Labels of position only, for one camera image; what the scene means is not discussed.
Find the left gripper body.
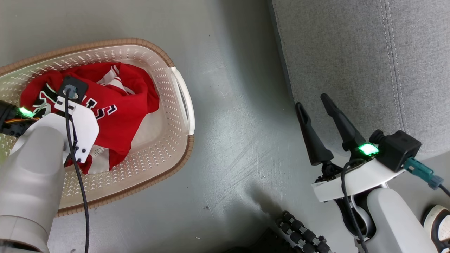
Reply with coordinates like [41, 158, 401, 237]
[0, 97, 100, 164]

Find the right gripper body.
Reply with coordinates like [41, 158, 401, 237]
[312, 142, 405, 203]

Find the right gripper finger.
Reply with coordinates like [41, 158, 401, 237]
[320, 93, 367, 152]
[295, 102, 334, 166]

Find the red sports jersey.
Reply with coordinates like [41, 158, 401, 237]
[19, 61, 160, 175]

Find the cream laundry basket brown rim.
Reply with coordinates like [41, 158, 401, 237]
[0, 38, 195, 217]

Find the grey fabric sofa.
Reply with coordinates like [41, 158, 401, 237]
[269, 0, 450, 161]

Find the white black sneaker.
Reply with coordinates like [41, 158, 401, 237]
[422, 205, 450, 253]

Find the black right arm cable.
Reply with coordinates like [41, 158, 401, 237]
[340, 160, 369, 253]

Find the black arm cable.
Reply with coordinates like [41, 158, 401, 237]
[340, 160, 369, 253]
[63, 84, 90, 253]

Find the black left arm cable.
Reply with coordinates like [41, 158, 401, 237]
[63, 84, 90, 253]

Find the teal right camera connector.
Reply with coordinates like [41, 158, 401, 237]
[404, 157, 445, 190]

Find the black corrugated cable conduit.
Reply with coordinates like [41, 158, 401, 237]
[276, 211, 333, 253]

